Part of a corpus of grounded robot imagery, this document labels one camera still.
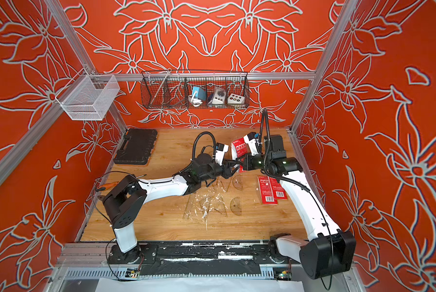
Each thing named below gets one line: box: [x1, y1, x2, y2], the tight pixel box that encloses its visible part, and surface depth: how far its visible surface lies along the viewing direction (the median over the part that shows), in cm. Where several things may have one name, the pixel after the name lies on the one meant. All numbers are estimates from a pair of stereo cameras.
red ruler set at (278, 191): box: [269, 176, 289, 201], surface depth 91 cm
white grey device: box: [211, 86, 227, 105], surface depth 93 cm
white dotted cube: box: [227, 93, 246, 105], surface depth 96 cm
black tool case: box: [113, 128, 158, 165], surface depth 106 cm
